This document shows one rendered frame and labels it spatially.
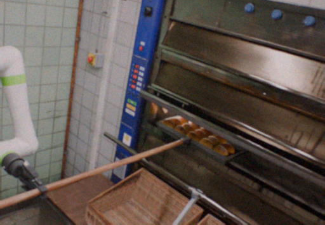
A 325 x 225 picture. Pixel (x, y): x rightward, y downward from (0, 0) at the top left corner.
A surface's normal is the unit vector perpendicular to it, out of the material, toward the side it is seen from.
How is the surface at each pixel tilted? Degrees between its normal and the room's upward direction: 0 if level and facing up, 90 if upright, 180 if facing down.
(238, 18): 90
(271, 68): 70
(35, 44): 90
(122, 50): 90
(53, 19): 90
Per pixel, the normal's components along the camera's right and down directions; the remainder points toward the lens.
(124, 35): -0.69, 0.15
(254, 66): -0.58, -0.17
